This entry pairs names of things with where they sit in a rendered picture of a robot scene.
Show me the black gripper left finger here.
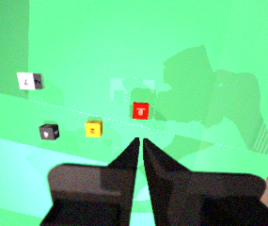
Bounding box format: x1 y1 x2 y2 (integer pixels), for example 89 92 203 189
47 137 140 226

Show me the yellow block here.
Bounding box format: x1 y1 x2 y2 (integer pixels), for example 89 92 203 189
85 120 102 137

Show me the red block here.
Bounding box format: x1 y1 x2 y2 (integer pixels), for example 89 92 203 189
133 102 150 120

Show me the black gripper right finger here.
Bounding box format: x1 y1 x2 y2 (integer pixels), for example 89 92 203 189
142 137 267 226

